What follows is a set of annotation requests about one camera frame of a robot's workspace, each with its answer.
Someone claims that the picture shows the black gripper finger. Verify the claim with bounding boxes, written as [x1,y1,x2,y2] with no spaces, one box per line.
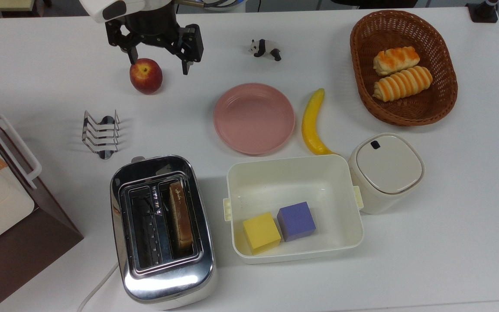
[163,24,204,75]
[105,19,140,66]

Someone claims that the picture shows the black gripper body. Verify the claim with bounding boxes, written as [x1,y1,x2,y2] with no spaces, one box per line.
[123,0,181,49]

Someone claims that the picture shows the brown toast slice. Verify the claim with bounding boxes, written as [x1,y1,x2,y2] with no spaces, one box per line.
[168,181,195,256]

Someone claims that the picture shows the pink plate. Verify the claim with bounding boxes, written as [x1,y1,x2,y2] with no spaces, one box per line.
[213,83,296,156]

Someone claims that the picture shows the orange glazed bread roll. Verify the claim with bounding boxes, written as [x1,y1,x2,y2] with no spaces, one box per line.
[373,46,421,77]

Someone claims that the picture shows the striped long bread roll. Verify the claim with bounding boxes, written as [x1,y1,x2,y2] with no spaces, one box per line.
[373,66,433,103]

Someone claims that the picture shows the red apple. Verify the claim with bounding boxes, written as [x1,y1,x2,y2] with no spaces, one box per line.
[130,58,163,95]

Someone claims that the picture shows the small panda toy figure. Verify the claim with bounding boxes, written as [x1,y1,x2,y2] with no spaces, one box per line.
[248,39,282,62]

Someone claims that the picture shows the metal toast rack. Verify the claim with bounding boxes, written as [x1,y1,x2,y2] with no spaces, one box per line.
[81,110,121,160]

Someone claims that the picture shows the yellow banana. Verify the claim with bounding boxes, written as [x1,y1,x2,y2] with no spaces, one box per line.
[301,88,339,156]

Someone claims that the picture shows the white plastic container box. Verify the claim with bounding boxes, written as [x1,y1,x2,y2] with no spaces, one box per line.
[223,154,365,265]

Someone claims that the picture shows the yellow cube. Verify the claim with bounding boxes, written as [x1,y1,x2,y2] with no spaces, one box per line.
[243,212,282,255]

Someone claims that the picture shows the purple cube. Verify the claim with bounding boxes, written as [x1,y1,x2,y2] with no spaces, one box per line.
[277,201,317,242]

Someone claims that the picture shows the cream canister with lid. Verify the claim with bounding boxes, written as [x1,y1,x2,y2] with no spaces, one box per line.
[347,133,426,215]

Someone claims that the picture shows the brown oven appliance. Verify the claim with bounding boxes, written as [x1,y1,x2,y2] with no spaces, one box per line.
[0,102,84,312]

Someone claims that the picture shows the chrome two-slot toaster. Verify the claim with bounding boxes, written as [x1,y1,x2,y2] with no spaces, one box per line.
[110,155,217,311]

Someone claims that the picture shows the brown wicker basket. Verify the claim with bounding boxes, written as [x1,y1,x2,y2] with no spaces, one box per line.
[350,10,459,127]

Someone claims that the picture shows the white toaster power cable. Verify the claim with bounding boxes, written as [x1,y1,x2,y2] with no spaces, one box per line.
[76,262,120,312]

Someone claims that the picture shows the black camera stand base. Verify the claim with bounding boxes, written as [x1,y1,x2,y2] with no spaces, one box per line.
[466,0,499,23]

